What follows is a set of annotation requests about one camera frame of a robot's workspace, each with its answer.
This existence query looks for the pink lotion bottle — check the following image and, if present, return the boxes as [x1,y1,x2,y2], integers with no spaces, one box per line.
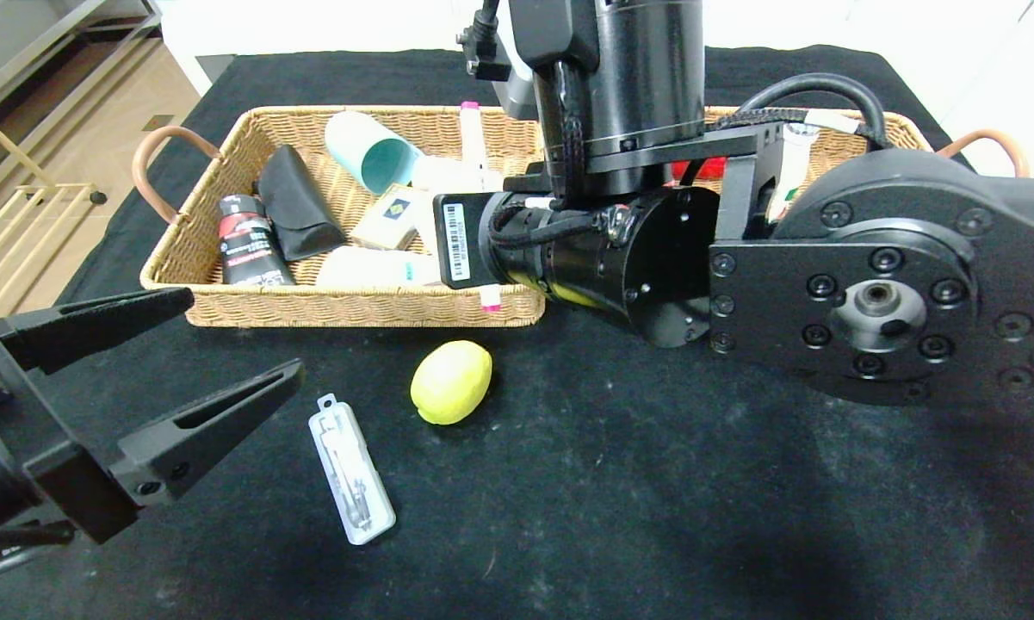
[413,156,505,195]

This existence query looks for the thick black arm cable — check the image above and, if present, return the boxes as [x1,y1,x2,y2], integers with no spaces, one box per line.
[708,73,893,152]

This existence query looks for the teal plastic cup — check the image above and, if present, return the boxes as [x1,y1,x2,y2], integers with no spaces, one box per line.
[324,110,424,196]

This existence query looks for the black table cloth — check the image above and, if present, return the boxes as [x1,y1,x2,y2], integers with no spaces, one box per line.
[0,43,1034,620]

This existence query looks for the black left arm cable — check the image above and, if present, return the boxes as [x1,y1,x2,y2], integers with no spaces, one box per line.
[0,519,78,588]

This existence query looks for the yellow lemon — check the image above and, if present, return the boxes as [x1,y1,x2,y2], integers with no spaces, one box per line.
[410,340,493,426]

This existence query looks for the wicker basket holding food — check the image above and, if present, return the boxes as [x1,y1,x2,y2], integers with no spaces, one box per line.
[704,106,1031,178]

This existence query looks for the thin black camera cable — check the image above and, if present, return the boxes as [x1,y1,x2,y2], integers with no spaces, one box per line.
[456,0,511,84]

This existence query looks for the white low table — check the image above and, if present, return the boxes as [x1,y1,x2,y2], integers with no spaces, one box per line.
[162,0,905,98]

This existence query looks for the grey metal shelf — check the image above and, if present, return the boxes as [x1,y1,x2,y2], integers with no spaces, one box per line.
[0,0,164,113]

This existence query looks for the white cabinet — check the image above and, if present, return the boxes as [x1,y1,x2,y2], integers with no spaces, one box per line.
[852,0,1034,182]

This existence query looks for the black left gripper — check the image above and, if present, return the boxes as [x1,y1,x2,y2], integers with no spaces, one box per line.
[0,287,306,546]

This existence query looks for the red soda can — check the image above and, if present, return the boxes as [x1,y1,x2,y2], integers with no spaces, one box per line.
[670,158,726,182]

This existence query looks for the white electric brush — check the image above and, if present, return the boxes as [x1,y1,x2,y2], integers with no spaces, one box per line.
[314,245,445,288]

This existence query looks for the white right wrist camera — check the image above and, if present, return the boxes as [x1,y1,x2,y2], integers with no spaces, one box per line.
[503,65,542,121]

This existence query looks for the clear compass case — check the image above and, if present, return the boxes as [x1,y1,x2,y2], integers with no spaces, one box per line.
[308,394,398,546]

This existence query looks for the wicker basket holding toiletries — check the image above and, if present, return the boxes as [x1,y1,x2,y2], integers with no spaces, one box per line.
[133,106,548,329]

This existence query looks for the white pink marker pen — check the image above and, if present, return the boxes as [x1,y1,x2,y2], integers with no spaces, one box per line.
[460,101,503,312]

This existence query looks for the green gold card box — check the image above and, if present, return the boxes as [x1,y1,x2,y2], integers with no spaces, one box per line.
[350,184,431,251]

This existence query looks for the black facial cleanser tube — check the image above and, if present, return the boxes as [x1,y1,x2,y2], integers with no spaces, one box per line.
[219,195,298,287]

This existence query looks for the wooden wheeled rack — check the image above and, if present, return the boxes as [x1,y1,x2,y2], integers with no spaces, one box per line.
[0,99,111,321]

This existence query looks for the white milk drink bottle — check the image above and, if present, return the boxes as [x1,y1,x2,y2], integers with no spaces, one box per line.
[771,123,819,220]

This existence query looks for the black glasses case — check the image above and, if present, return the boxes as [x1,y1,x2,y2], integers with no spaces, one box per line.
[257,145,349,263]

